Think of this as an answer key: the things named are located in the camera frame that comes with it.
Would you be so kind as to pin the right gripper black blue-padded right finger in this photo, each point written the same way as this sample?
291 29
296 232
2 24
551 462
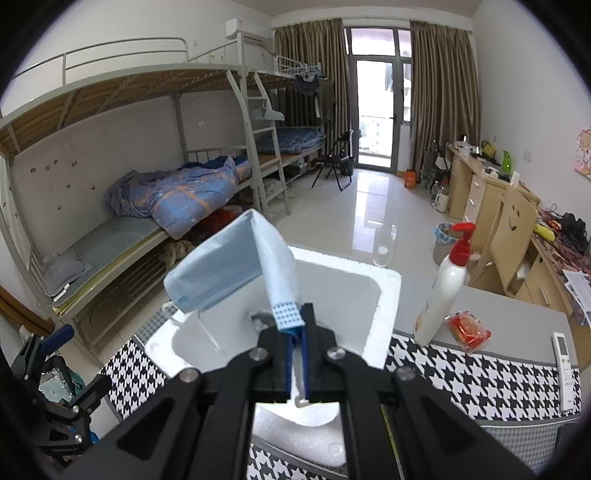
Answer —
397 425

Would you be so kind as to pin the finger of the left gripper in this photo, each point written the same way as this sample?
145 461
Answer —
36 349
90 397

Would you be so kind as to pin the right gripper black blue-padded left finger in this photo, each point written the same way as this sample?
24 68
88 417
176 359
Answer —
197 425

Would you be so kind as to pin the blue surgical face mask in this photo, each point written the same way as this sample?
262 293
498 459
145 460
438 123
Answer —
243 270

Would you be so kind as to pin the red snack packet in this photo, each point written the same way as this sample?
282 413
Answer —
468 331

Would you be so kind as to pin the houndstooth table cloth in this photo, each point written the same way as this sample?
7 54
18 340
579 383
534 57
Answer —
516 402

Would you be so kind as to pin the white foam box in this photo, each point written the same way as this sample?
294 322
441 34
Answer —
358 301

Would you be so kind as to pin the white lotion pump bottle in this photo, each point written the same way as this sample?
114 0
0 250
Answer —
446 287

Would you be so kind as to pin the white remote control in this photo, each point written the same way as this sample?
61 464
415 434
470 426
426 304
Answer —
565 373

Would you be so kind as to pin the blue plaid quilt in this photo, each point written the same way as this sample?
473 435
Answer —
178 199

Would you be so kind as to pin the metal bunk bed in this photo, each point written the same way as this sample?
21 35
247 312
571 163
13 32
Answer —
134 143

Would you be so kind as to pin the printed paper sheets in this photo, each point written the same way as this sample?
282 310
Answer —
578 285

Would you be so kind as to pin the wooden smiley chair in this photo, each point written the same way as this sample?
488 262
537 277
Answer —
502 266

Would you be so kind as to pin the orange bag on floor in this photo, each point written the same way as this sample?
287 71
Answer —
410 179

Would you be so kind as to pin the black folding chair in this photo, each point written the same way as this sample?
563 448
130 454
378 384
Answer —
339 160

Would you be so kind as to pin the brown right curtain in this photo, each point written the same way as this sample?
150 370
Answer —
445 89

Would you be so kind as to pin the brown curtain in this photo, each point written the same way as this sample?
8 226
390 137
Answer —
315 54
445 89

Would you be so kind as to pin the balcony glass door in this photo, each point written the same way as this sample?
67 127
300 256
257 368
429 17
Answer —
380 93

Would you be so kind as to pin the brown left curtain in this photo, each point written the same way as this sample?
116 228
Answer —
315 54

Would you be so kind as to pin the white air conditioner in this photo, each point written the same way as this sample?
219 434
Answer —
235 27

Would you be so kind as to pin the pink cartoon wall picture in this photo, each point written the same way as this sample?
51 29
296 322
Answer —
583 153

